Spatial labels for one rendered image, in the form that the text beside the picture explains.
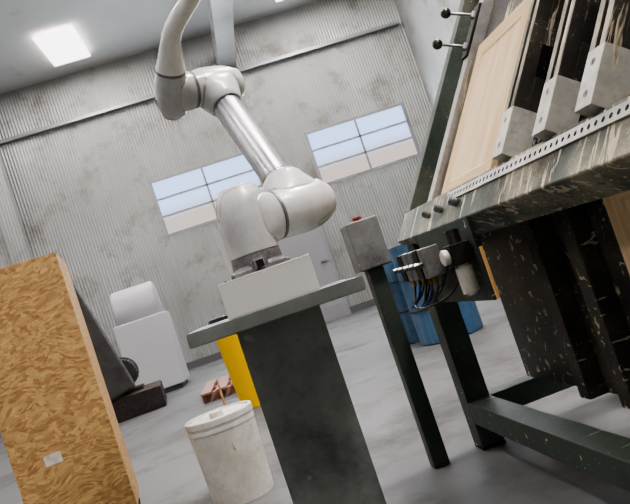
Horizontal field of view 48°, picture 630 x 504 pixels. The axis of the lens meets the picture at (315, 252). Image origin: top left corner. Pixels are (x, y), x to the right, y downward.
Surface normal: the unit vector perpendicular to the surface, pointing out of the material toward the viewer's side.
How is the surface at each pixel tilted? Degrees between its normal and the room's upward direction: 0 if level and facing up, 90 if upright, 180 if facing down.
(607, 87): 90
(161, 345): 90
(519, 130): 90
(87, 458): 90
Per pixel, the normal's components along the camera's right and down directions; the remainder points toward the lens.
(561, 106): 0.14, -0.08
